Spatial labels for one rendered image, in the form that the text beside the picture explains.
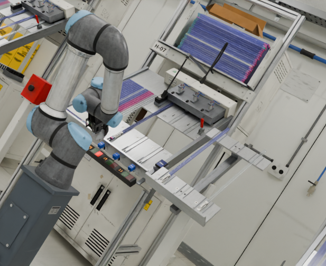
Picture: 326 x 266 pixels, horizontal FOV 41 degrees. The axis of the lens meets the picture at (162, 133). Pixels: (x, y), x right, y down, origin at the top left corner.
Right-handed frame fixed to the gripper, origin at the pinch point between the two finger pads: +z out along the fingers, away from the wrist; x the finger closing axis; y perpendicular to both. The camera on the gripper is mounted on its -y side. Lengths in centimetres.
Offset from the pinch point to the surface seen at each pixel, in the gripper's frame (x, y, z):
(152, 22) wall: -159, -217, 61
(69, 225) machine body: -11, 14, 68
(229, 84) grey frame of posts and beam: 20, -81, -9
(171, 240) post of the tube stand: 57, 7, 22
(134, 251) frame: 35, 6, 54
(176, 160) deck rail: 32.0, -22.7, 6.8
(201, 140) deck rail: 32, -43, 5
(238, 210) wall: 28, -140, 145
